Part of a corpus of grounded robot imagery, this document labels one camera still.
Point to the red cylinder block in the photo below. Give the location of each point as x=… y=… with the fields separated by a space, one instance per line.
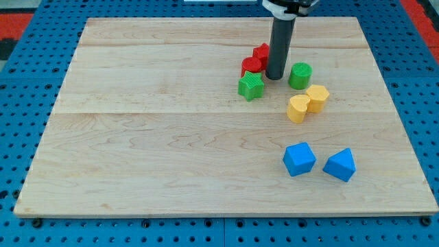
x=250 y=64

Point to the green cylinder block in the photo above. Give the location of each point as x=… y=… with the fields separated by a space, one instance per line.
x=300 y=75

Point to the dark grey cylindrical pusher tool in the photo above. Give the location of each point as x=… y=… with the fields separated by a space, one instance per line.
x=280 y=40

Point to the green star block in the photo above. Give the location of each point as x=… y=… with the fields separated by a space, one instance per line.
x=251 y=86

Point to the yellow heart block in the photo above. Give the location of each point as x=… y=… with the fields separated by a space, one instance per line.
x=297 y=108

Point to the blue cube block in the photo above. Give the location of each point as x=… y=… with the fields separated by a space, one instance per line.
x=299 y=158

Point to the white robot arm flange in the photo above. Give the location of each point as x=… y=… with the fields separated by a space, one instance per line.
x=288 y=10

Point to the yellow hexagon block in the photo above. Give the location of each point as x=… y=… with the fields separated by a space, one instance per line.
x=318 y=95

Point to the blue triangular prism block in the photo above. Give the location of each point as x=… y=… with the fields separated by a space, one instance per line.
x=341 y=165

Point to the red pentagon block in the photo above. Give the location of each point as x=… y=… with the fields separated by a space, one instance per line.
x=262 y=52

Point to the light wooden board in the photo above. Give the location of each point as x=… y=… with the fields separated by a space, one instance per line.
x=148 y=123

